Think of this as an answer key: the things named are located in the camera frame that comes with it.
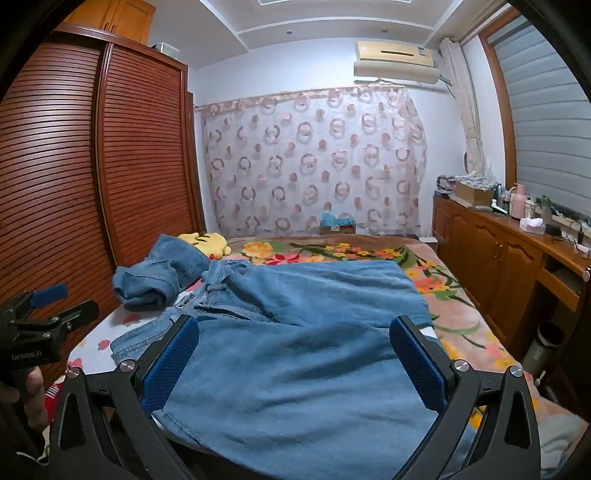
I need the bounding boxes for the blue denim pants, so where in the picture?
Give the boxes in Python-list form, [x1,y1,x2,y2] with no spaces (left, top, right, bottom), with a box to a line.
[111,259,467,480]

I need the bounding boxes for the person's left hand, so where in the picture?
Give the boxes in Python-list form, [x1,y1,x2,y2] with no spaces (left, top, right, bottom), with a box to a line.
[0,369,51,432]

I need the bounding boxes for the grey window blind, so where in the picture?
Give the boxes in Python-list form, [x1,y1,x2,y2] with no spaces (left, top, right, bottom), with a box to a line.
[489,16,591,210]

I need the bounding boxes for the sheer circle-patterned curtain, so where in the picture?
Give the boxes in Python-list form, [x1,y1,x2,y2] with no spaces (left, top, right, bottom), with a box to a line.
[194,85,428,237]

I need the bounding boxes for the pink thermos jug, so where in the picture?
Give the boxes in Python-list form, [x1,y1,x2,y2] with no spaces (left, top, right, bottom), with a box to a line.
[509,183,530,219]

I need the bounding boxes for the wooden sideboard cabinet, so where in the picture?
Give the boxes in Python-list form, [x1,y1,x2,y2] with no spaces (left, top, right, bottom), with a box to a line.
[431,191,591,400]

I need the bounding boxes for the folded blue jeans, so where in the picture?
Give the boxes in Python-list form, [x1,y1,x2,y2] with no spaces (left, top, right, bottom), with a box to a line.
[113,233,212,311]

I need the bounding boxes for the white strawberry print sheet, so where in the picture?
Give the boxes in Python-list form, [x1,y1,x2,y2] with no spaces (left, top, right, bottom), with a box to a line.
[67,281,204,376]

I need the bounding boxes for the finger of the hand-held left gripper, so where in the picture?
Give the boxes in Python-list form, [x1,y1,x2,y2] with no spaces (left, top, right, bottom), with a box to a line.
[11,300,100,334]
[0,284,69,320]

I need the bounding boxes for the brown louvered wooden wardrobe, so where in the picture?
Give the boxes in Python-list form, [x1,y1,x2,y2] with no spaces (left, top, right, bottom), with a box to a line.
[0,30,207,365]

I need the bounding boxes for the floral blanket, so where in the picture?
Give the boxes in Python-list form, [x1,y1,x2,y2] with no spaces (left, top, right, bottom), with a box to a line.
[226,235,591,472]

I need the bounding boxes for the tied beige lace curtain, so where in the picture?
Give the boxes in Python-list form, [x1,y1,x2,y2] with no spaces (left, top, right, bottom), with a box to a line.
[438,39,489,178]

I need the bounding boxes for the wall air conditioner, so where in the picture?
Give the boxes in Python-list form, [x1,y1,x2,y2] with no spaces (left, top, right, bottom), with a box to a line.
[353,39,440,87]

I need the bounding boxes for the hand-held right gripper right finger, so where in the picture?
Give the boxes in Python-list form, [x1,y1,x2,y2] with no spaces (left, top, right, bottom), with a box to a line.
[389,315,541,480]

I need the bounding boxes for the yellow plush toy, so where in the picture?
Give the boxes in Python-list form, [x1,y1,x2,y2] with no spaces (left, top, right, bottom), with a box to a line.
[178,232,232,260]

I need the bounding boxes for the grey trash can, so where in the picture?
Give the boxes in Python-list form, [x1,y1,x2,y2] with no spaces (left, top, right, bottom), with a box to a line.
[522,322,565,376]

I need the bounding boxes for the open cardboard box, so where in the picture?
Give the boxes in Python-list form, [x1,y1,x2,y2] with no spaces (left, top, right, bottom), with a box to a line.
[455,173,498,207]

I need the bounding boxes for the cardboard box with blue bag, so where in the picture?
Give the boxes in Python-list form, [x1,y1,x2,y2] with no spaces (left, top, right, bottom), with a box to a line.
[320,212,356,236]

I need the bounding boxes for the wooden overhead cabinet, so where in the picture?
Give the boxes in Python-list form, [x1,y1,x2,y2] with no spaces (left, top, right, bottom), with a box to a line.
[62,0,156,47]

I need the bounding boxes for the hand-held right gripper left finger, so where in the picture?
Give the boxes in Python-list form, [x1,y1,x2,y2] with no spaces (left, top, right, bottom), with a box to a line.
[48,314,204,480]

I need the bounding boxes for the white power strip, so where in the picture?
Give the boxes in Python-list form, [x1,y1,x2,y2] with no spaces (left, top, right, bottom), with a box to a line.
[546,220,591,258]

